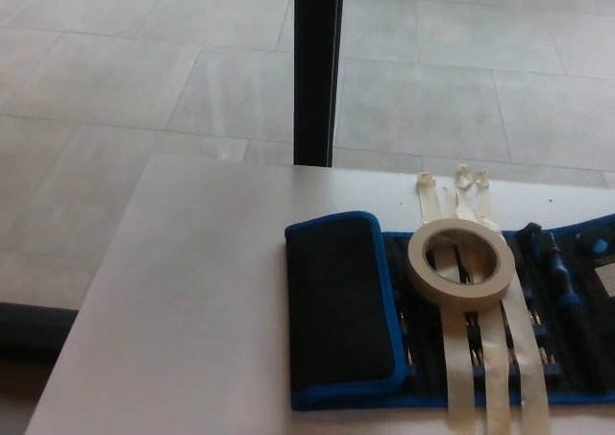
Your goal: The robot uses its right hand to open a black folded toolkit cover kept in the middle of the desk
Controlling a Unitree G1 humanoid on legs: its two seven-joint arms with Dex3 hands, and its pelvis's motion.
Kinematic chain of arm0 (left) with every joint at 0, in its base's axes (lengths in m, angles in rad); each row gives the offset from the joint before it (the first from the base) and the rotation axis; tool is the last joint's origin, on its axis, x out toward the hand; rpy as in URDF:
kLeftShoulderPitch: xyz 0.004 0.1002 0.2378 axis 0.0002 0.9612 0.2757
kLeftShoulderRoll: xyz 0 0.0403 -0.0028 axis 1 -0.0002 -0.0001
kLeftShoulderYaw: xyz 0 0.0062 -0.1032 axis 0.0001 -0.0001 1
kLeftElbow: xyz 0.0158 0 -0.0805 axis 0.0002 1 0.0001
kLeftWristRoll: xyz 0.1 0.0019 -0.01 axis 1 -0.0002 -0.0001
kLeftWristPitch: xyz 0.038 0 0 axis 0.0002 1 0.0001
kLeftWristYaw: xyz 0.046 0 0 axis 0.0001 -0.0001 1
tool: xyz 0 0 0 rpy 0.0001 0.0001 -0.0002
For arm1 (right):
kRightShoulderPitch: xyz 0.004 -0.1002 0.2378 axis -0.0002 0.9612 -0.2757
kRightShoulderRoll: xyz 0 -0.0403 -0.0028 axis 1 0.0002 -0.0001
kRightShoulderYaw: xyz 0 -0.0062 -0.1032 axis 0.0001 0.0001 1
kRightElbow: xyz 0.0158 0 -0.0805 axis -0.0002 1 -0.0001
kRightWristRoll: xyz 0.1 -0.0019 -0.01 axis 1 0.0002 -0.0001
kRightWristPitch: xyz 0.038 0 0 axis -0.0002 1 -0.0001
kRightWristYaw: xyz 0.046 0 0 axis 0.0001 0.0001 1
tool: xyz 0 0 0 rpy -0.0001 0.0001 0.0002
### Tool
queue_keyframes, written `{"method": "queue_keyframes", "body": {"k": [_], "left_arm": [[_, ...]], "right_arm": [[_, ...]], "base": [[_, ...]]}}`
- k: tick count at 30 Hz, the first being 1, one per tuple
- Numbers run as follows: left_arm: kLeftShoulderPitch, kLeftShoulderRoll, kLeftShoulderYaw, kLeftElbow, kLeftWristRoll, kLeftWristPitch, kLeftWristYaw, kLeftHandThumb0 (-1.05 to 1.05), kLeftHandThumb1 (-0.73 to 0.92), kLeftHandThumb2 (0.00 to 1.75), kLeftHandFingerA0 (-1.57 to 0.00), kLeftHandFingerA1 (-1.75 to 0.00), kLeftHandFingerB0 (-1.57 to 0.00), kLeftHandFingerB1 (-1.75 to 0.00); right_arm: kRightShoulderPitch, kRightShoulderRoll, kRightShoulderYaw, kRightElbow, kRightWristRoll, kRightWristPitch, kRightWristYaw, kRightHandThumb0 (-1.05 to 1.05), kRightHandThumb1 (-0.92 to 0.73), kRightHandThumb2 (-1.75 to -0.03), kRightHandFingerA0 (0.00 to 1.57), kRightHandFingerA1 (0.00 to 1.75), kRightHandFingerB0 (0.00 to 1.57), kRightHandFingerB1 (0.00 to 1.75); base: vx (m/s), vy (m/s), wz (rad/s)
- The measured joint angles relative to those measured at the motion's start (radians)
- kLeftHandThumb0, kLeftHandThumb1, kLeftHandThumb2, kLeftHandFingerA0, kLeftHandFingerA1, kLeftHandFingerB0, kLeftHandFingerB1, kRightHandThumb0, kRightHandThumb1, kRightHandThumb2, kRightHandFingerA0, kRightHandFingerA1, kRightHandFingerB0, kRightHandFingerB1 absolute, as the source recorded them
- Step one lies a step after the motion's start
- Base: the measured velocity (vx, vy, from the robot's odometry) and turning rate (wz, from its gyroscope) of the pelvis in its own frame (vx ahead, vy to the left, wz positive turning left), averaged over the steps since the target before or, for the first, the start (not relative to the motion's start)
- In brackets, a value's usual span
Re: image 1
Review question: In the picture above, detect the black blue-trimmed folding toolkit case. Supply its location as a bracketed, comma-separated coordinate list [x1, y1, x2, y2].
[283, 209, 615, 414]

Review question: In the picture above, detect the beige masking tape roll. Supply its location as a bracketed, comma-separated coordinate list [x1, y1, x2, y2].
[406, 218, 516, 312]

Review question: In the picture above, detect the black tool tip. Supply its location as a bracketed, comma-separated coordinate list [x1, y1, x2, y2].
[520, 221, 545, 245]

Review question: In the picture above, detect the black vertical window post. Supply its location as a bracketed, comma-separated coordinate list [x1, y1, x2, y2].
[292, 0, 347, 168]

